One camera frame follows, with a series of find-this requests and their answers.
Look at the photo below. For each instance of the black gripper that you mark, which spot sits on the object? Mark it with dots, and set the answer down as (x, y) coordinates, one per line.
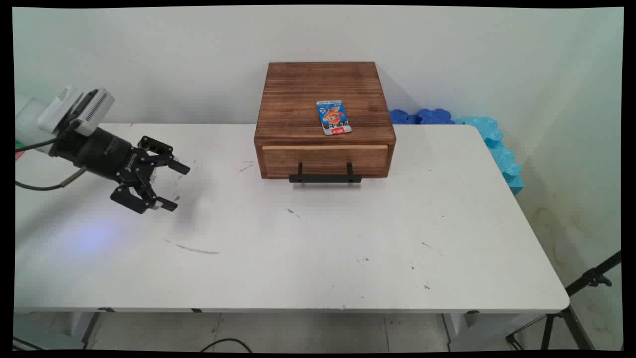
(102, 151)

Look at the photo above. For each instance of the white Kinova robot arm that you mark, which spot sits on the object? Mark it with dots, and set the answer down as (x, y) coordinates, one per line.
(30, 117)

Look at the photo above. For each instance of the white table leg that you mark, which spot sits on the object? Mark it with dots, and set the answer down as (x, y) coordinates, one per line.
(462, 330)
(87, 328)

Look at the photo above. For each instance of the blue snack packet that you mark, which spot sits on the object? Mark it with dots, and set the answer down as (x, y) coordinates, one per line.
(333, 117)

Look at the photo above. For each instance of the brown wooden drawer cabinet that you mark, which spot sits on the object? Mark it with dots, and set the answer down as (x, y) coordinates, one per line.
(323, 84)

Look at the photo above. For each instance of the dark blue foam piece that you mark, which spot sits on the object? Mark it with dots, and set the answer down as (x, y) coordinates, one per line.
(402, 117)
(436, 116)

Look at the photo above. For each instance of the cyan foam piece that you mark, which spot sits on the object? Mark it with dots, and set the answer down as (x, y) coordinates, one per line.
(499, 149)

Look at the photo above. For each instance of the black tripod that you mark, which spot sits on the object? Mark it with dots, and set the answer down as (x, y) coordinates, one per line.
(591, 278)

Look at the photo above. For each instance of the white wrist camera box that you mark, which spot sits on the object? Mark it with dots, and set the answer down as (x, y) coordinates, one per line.
(94, 107)

